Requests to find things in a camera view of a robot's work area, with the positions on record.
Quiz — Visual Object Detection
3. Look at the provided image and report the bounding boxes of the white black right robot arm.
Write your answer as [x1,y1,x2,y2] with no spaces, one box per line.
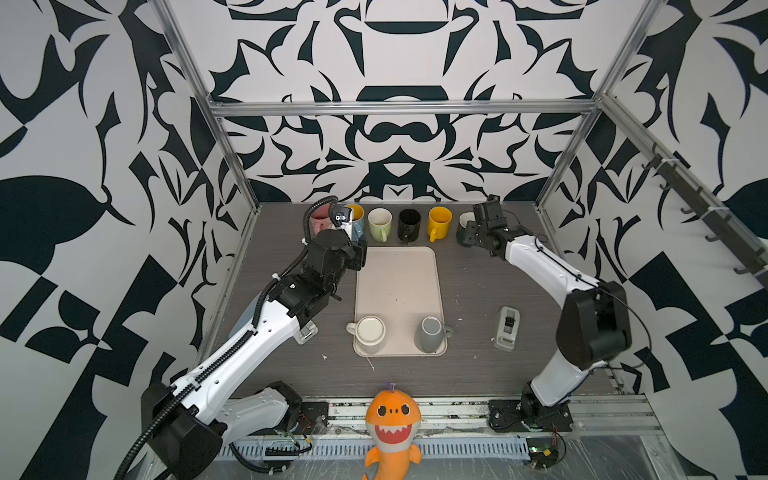
[462,212,632,429]

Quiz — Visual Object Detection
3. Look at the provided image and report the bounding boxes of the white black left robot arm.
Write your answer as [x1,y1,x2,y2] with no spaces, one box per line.
[114,195,367,479]

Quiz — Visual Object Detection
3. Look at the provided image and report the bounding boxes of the beige plastic tray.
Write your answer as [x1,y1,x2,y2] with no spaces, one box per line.
[347,246,448,358]

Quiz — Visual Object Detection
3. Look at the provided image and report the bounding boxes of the left grey docking plate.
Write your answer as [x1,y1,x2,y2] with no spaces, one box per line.
[294,321,319,345]

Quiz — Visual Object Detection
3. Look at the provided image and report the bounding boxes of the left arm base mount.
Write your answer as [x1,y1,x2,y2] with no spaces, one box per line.
[283,401,329,435]

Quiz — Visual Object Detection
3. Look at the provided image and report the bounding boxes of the yellow mug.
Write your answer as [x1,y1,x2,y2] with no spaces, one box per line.
[427,206,453,243]

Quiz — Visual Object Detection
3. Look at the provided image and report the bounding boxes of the grey mug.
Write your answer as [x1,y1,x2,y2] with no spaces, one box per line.
[414,316,454,354]

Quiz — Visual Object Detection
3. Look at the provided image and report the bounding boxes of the white slotted cable duct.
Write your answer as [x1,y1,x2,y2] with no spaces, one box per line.
[237,437,530,462]

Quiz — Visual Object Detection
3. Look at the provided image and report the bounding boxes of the wall hook rail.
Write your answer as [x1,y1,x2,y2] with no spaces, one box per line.
[640,143,767,289]

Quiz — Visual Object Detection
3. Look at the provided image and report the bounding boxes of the blue butterfly mug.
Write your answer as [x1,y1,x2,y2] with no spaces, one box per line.
[348,204,365,242]

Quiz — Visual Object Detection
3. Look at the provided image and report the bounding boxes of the orange shark plush toy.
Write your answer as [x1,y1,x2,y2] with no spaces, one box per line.
[365,384,422,479]

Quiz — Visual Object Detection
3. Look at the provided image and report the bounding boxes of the aluminium frame rail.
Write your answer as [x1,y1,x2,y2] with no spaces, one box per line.
[208,99,596,117]

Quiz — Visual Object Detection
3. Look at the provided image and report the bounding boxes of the grey docking plate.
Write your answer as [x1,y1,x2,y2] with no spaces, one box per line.
[294,321,319,345]
[494,306,521,352]

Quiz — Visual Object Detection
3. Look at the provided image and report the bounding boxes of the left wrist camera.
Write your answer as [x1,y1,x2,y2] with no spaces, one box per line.
[329,203,354,241]

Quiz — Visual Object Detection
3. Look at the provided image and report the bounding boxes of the right grey docking plate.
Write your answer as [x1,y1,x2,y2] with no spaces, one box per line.
[494,306,521,352]

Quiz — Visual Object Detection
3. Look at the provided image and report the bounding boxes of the light green mug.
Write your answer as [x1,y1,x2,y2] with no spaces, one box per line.
[368,208,393,243]

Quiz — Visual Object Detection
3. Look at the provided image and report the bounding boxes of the white cream mug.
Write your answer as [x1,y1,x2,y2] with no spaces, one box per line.
[345,316,386,357]

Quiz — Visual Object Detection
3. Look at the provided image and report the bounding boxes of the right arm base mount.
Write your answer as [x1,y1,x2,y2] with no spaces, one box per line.
[488,396,573,433]

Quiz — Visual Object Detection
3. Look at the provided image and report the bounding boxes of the black mug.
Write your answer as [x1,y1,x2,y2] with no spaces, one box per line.
[397,208,421,244]

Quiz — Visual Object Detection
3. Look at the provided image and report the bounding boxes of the pink ghost pattern mug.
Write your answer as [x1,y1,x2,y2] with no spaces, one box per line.
[310,204,333,236]

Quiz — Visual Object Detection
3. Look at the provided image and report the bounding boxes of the dark green mug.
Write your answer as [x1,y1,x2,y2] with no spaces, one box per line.
[456,211,475,247]

